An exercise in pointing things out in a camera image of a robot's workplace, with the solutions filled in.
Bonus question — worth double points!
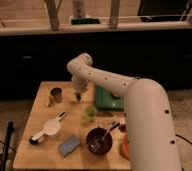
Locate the yellow banana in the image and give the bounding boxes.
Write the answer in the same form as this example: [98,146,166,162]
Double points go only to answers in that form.
[45,92,53,107]

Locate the black cable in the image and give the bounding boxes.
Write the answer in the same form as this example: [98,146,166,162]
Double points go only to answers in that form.
[175,134,192,154]

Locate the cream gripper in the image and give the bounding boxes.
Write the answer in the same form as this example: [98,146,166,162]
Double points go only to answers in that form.
[72,76,88,101]

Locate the wooden table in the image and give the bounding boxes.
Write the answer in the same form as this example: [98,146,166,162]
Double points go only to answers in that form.
[13,82,130,170]

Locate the green plastic cup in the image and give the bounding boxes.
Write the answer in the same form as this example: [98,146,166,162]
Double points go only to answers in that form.
[83,106,97,122]

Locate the green plastic tray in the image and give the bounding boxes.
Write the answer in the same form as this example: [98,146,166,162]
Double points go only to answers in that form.
[95,86,124,111]

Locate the orange red bowl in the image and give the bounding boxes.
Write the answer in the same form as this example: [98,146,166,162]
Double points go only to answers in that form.
[119,135,129,160]

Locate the brown paper cup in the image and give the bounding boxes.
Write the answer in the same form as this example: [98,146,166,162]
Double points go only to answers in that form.
[51,87,62,103]

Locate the bunch of dark grapes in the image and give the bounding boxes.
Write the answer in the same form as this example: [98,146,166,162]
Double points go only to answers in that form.
[119,124,126,132]

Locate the dark brown bowl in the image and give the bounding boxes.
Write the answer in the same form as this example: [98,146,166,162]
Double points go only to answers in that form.
[86,127,113,155]

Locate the black pole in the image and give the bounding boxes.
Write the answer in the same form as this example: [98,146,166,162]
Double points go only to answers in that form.
[0,122,14,171]

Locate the metal whisk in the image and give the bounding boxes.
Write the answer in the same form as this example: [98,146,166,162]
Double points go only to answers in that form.
[88,122,120,155]

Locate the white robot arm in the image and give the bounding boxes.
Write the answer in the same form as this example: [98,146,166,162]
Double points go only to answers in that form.
[67,53,182,171]

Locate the blue sponge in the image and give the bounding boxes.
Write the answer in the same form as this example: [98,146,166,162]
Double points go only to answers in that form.
[59,135,81,157]

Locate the green base object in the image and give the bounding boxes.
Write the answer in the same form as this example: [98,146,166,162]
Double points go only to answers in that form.
[71,18,101,25]

